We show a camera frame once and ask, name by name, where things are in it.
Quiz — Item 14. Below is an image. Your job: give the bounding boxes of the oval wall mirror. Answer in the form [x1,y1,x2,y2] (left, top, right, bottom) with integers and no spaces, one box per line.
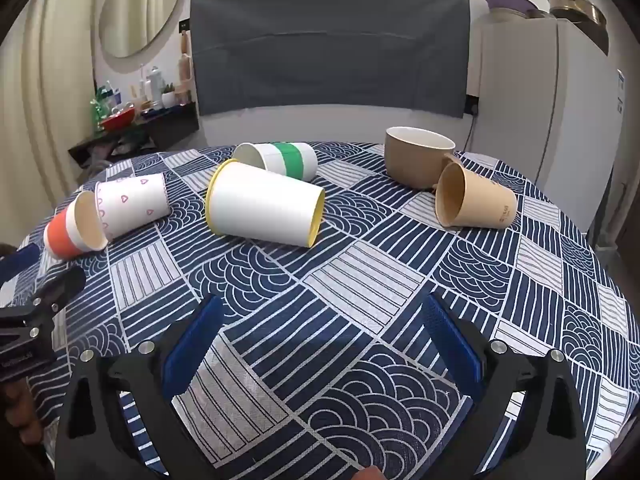
[97,0,185,59]

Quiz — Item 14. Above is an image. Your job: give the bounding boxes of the large white yellow-rimmed cup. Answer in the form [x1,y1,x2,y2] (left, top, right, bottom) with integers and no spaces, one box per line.
[204,158,327,249]

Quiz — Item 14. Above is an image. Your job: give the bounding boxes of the beige curtain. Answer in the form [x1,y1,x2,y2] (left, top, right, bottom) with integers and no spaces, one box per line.
[0,0,108,246]

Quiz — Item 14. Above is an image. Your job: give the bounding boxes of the wide brown paper cup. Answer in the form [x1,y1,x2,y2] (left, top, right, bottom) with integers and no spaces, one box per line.
[383,126,457,190]

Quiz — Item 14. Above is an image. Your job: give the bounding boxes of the white refrigerator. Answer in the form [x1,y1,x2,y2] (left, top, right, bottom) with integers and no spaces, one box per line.
[467,15,628,249]

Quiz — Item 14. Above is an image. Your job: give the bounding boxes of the red bowl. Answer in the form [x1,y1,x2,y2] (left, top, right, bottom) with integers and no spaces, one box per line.
[99,107,137,133]

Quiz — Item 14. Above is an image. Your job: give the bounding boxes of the white pink-heart paper cup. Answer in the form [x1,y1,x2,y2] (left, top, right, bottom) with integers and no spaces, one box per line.
[94,173,172,242]

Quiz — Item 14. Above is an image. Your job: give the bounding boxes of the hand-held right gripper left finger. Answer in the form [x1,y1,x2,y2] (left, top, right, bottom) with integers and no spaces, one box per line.
[54,293,226,480]

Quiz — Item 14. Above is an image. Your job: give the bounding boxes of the green plastic bottles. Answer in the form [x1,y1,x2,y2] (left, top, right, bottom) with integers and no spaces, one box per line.
[89,84,124,134]

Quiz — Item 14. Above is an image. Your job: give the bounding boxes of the orange and white paper cup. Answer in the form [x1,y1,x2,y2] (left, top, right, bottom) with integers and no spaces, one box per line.
[43,190,110,260]

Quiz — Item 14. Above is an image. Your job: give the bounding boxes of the white thermos bottle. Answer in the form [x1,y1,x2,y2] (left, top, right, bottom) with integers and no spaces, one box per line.
[147,65,165,107]

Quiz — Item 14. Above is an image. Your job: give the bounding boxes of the white green-banded paper cup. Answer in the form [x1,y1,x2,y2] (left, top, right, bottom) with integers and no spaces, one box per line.
[232,141,320,183]

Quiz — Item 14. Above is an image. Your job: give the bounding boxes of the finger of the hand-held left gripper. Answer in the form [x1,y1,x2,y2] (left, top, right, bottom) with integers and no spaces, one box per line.
[0,243,41,286]
[0,265,87,323]

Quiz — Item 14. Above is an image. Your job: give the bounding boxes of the kraft brown paper cup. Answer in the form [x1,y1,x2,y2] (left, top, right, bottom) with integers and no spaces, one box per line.
[433,154,519,231]

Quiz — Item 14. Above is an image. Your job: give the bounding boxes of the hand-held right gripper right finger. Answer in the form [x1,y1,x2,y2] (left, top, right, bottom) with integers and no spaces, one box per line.
[422,292,587,480]

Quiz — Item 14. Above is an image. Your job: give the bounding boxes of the grey cloth cover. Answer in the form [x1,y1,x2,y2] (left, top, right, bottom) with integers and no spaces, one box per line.
[188,0,472,120]

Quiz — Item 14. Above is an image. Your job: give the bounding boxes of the black side shelf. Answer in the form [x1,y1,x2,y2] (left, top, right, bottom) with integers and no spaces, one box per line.
[67,101,200,167]

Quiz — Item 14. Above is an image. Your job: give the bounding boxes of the wooden pepper mill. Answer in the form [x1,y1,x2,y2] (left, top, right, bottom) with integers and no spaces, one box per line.
[178,29,194,104]

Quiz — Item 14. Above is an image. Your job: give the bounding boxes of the steel pot with lid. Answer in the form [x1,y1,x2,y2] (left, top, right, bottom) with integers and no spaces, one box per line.
[546,0,610,57]

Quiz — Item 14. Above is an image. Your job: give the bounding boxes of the person's left hand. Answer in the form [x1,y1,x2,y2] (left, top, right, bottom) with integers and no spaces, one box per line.
[0,379,47,447]

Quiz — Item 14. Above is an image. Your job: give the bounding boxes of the purple pot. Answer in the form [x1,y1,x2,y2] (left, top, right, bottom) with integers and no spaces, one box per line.
[482,0,540,19]

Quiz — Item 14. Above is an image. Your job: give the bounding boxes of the black power cable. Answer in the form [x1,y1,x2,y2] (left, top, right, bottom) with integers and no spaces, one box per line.
[462,112,479,154]

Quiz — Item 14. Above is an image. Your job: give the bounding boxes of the blue white patterned tablecloth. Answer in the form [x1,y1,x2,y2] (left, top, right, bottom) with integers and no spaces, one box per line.
[14,140,633,480]

